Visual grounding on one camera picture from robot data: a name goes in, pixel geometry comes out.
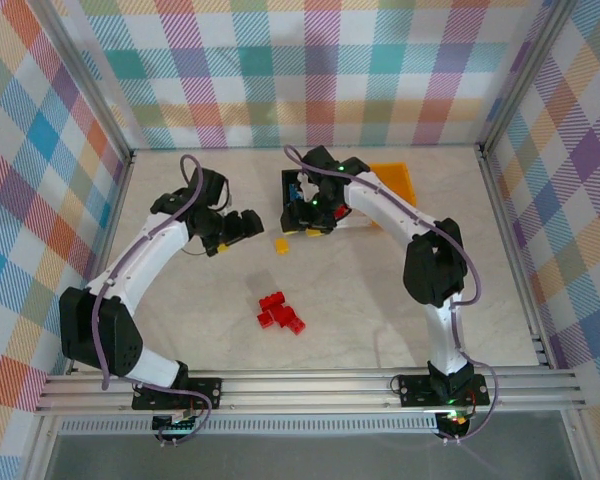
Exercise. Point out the yellow lego brick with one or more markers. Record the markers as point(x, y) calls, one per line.
point(282, 246)

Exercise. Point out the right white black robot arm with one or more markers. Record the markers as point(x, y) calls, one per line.
point(380, 200)

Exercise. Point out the black plastic storage bin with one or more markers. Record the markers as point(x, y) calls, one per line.
point(284, 195)

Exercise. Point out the clear plastic storage bin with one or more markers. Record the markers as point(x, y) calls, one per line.
point(360, 222)

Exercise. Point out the yellow plastic storage bin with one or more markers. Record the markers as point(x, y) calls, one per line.
point(397, 180)

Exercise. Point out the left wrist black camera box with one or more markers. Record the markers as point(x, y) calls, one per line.
point(252, 224)

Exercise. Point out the aluminium side rail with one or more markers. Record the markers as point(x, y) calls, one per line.
point(542, 350)
point(116, 200)

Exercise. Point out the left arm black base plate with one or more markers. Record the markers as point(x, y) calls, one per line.
point(210, 392)

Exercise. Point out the aluminium mounting rail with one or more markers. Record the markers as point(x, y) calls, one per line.
point(305, 390)

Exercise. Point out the aluminium frame post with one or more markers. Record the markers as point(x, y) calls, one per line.
point(524, 75)
point(89, 85)

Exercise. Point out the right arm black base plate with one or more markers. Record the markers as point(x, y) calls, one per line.
point(412, 390)

